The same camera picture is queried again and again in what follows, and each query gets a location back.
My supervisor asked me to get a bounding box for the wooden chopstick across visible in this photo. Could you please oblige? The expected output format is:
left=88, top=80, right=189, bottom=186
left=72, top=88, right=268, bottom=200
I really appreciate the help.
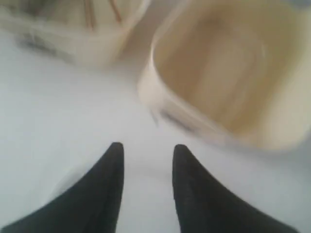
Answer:
left=83, top=0, right=96, bottom=31

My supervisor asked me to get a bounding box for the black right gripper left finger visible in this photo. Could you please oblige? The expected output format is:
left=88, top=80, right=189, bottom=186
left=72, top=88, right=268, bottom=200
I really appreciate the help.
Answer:
left=1, top=142, right=124, bottom=233

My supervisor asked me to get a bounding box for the cream bin with square mark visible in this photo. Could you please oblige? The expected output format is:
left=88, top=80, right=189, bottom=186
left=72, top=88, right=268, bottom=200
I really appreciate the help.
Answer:
left=138, top=0, right=311, bottom=150

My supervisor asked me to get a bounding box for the cream bin with triangle mark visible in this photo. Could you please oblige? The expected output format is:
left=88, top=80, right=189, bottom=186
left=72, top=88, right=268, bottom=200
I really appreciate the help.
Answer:
left=0, top=0, right=150, bottom=68

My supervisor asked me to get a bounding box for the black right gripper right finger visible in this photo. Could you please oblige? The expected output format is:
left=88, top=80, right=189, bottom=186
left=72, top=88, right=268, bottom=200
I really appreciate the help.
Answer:
left=172, top=144, right=297, bottom=233

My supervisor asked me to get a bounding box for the wooden chopstick lengthwise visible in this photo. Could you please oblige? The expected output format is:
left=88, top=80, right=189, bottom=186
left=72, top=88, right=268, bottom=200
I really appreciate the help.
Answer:
left=108, top=0, right=122, bottom=23

